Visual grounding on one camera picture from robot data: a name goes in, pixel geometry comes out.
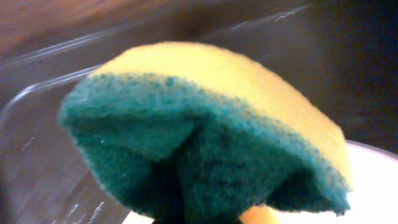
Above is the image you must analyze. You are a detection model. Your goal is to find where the green yellow sponge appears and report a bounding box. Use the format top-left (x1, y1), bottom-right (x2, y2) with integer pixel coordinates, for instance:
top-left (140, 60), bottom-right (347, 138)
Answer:
top-left (58, 42), bottom-right (353, 223)

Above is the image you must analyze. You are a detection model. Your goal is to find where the white plate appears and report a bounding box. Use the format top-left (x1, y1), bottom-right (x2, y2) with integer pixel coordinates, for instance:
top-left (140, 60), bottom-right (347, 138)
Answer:
top-left (121, 139), bottom-right (398, 224)

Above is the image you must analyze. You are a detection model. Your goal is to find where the large dark serving tray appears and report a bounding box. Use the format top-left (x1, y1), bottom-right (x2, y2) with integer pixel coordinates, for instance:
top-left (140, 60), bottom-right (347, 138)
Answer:
top-left (1, 1), bottom-right (397, 223)

